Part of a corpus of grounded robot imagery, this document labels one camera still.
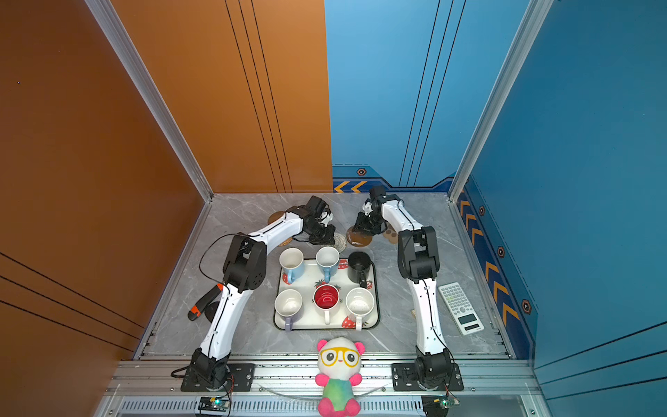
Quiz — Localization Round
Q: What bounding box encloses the cork paw print coaster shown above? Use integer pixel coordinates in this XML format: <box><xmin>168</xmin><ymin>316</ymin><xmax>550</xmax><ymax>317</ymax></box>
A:
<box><xmin>382</xmin><ymin>225</ymin><xmax>399</xmax><ymax>244</ymax></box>

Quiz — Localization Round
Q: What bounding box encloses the dark brown wooden coaster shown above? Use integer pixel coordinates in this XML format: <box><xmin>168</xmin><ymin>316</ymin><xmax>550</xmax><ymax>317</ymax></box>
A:
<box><xmin>346</xmin><ymin>229</ymin><xmax>373</xmax><ymax>248</ymax></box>

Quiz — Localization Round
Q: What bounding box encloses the multicolour woven coaster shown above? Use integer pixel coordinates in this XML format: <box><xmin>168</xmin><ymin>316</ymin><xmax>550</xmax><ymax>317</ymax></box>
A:
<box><xmin>333</xmin><ymin>232</ymin><xmax>347</xmax><ymax>253</ymax></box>

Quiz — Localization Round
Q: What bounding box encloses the light brown wooden coaster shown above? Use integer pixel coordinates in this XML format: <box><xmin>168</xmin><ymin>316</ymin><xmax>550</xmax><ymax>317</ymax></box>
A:
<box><xmin>267</xmin><ymin>211</ymin><xmax>287</xmax><ymax>225</ymax></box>

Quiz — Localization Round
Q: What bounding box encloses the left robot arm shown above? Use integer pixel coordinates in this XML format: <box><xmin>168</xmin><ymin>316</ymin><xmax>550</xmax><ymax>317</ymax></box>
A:
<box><xmin>181</xmin><ymin>196</ymin><xmax>335</xmax><ymax>392</ymax></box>

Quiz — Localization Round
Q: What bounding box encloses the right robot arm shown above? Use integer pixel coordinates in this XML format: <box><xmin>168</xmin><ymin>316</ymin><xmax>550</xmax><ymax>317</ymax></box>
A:
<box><xmin>353</xmin><ymin>186</ymin><xmax>454</xmax><ymax>389</ymax></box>

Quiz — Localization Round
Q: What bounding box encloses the black mug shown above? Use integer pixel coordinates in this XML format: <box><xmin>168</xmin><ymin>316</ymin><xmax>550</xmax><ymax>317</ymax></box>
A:
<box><xmin>347</xmin><ymin>251</ymin><xmax>372</xmax><ymax>288</ymax></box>

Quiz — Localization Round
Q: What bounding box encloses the blue mug back middle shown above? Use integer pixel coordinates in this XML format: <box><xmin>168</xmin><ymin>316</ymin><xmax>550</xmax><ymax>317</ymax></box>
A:
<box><xmin>315</xmin><ymin>247</ymin><xmax>340</xmax><ymax>284</ymax></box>

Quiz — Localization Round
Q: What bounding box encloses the blue mug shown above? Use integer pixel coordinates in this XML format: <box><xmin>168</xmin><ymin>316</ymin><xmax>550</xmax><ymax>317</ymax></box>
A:
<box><xmin>279</xmin><ymin>248</ymin><xmax>305</xmax><ymax>285</ymax></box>
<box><xmin>315</xmin><ymin>247</ymin><xmax>340</xmax><ymax>284</ymax></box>

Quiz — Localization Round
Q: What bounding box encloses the blue mug back left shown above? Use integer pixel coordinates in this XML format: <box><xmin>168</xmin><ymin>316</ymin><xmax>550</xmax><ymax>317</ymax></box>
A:
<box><xmin>279</xmin><ymin>248</ymin><xmax>305</xmax><ymax>285</ymax></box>

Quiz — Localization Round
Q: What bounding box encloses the white mug front right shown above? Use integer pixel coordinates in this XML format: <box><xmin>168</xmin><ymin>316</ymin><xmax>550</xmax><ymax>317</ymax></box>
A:
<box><xmin>345</xmin><ymin>288</ymin><xmax>375</xmax><ymax>331</ymax></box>

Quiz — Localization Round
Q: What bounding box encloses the red interior mug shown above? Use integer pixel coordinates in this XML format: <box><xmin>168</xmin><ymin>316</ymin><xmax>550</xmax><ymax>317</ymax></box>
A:
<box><xmin>314</xmin><ymin>284</ymin><xmax>340</xmax><ymax>326</ymax></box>

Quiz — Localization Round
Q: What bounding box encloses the white strawberry serving tray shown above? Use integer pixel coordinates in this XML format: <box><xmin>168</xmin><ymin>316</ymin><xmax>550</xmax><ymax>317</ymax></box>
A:
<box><xmin>273</xmin><ymin>259</ymin><xmax>380</xmax><ymax>331</ymax></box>

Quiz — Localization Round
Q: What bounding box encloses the white calculator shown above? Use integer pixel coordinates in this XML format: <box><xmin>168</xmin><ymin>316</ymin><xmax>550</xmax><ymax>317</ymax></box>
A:
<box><xmin>438</xmin><ymin>283</ymin><xmax>484</xmax><ymax>335</ymax></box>

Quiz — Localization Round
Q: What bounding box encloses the plush panda toy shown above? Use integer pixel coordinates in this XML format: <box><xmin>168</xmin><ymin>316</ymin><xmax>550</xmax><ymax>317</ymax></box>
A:
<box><xmin>315</xmin><ymin>337</ymin><xmax>366</xmax><ymax>416</ymax></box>

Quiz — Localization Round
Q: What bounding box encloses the right circuit board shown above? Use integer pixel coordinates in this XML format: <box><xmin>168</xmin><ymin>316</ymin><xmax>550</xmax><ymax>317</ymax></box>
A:
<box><xmin>421</xmin><ymin>395</ymin><xmax>460</xmax><ymax>417</ymax></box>

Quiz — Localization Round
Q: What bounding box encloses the left green circuit board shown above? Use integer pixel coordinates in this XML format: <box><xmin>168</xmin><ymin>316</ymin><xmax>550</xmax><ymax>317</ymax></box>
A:
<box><xmin>196</xmin><ymin>396</ymin><xmax>231</xmax><ymax>417</ymax></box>

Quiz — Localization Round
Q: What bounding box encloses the white mug purple handle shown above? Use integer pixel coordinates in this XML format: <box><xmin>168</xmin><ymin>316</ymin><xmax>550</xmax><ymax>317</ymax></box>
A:
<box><xmin>274</xmin><ymin>289</ymin><xmax>303</xmax><ymax>332</ymax></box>

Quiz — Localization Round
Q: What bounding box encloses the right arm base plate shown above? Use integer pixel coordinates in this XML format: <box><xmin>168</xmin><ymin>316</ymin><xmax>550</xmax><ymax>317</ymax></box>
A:
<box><xmin>391</xmin><ymin>362</ymin><xmax>465</xmax><ymax>392</ymax></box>

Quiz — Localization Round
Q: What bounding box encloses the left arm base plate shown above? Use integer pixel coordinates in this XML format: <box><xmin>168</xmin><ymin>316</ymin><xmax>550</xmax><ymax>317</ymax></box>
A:
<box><xmin>180</xmin><ymin>362</ymin><xmax>255</xmax><ymax>393</ymax></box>

